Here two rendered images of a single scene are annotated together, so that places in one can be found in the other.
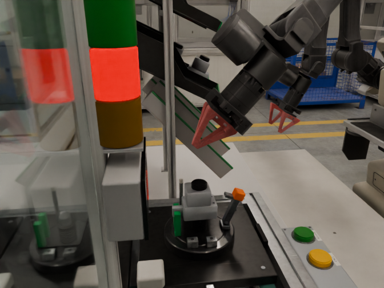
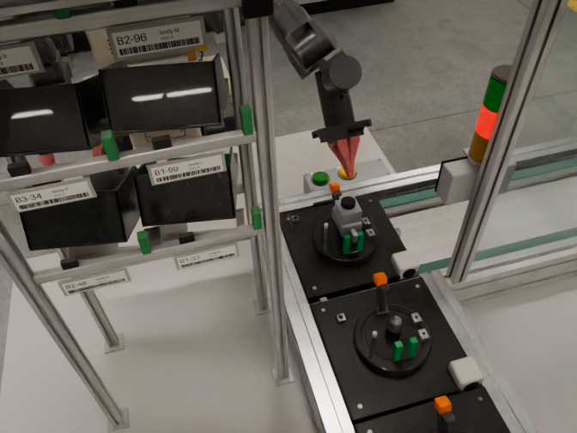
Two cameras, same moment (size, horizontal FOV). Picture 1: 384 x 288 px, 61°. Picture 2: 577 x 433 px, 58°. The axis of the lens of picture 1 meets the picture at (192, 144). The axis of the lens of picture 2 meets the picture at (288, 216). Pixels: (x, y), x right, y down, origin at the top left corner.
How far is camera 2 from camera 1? 1.11 m
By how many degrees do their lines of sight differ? 78
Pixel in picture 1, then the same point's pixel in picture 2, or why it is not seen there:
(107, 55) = not seen: hidden behind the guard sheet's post
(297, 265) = (356, 186)
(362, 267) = (302, 170)
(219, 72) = not seen: outside the picture
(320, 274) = (361, 175)
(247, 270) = (375, 209)
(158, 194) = (194, 337)
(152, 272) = (409, 256)
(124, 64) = not seen: hidden behind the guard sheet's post
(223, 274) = (384, 222)
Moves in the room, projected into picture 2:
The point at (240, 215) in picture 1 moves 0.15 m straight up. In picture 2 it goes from (305, 214) to (304, 165)
